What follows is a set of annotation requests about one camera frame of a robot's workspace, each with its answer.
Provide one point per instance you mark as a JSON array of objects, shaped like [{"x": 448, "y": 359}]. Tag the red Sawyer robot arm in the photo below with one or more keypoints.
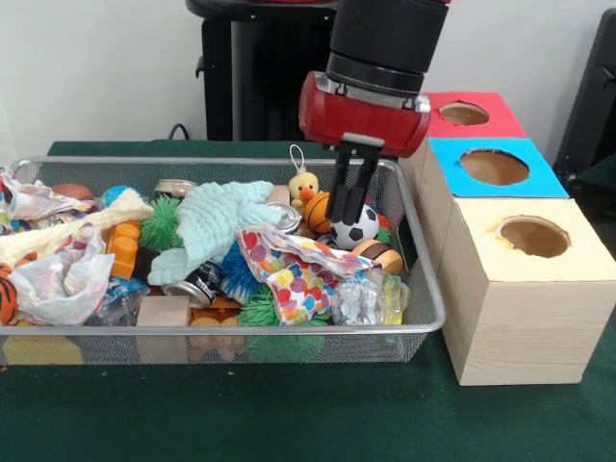
[{"x": 390, "y": 34}]

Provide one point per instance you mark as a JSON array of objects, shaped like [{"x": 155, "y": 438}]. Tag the black floor stand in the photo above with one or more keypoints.
[{"x": 592, "y": 106}]

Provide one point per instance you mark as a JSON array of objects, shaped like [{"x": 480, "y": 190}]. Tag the wooden burger toy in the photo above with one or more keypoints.
[{"x": 383, "y": 256}]

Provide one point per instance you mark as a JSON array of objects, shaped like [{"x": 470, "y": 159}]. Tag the shallow clear mesh bin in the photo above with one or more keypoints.
[{"x": 192, "y": 346}]

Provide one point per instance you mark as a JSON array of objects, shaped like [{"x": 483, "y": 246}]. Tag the cream cloth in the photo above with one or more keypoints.
[{"x": 67, "y": 233}]

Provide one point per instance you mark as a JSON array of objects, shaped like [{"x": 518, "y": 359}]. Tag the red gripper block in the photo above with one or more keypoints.
[{"x": 361, "y": 120}]

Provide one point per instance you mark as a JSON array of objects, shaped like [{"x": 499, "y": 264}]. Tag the small orange basketball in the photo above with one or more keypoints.
[{"x": 318, "y": 214}]

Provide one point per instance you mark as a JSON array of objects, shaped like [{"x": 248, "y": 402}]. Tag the wooden box with three holes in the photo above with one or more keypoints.
[{"x": 520, "y": 327}]

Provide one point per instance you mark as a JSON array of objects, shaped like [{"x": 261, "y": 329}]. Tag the dark green side table cloth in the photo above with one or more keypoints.
[{"x": 599, "y": 173}]

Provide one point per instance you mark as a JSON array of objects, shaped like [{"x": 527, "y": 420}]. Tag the green spiky ball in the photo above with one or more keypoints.
[{"x": 159, "y": 223}]

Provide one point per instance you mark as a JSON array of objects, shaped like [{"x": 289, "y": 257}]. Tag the clear plastic bottle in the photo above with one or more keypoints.
[{"x": 366, "y": 300}]

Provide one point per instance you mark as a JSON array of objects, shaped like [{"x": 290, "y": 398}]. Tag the mint green knit cloth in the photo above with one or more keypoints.
[{"x": 221, "y": 221}]

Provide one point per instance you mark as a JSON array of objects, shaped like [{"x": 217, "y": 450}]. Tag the white plastic bag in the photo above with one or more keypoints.
[{"x": 63, "y": 284}]

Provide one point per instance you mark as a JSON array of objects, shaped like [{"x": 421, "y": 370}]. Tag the dark green tablecloth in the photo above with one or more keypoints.
[{"x": 289, "y": 414}]

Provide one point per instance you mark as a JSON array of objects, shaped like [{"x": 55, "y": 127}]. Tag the small soccer ball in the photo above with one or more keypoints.
[{"x": 364, "y": 231}]

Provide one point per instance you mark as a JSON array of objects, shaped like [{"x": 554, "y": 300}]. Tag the black drink can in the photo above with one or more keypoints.
[{"x": 192, "y": 287}]

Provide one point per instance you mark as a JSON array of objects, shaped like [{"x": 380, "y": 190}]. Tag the colourful polka-dot cloth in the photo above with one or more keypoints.
[{"x": 298, "y": 279}]

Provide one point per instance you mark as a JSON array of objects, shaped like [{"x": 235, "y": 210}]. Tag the yellow duck toy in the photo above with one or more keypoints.
[{"x": 303, "y": 185}]

